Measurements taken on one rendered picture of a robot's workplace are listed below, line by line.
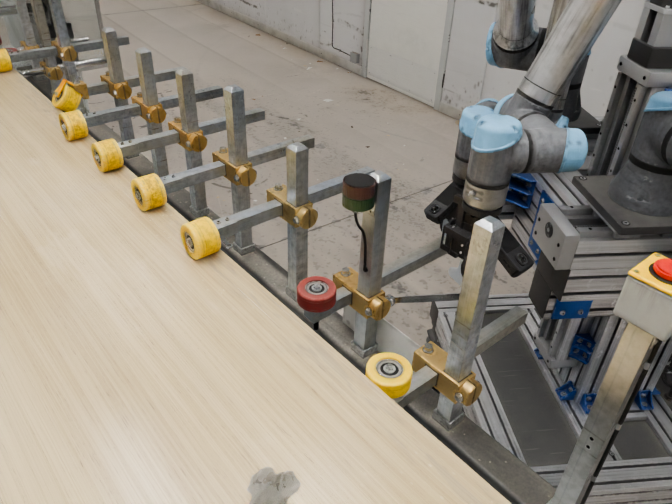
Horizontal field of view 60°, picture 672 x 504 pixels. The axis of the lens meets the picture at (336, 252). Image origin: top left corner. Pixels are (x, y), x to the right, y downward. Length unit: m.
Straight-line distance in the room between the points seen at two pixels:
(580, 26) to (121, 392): 0.97
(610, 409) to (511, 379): 1.13
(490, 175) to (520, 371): 1.18
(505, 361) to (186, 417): 1.37
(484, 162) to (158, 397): 0.65
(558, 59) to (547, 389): 1.22
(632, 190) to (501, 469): 0.62
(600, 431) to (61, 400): 0.83
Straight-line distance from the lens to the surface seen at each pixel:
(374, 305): 1.21
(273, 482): 0.87
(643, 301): 0.81
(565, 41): 1.13
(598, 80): 3.81
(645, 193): 1.35
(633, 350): 0.87
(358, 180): 1.05
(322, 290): 1.17
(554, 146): 1.04
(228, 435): 0.93
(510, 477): 1.18
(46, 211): 1.55
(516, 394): 2.01
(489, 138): 0.99
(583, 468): 1.04
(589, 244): 1.33
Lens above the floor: 1.63
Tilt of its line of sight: 35 degrees down
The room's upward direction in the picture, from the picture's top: 2 degrees clockwise
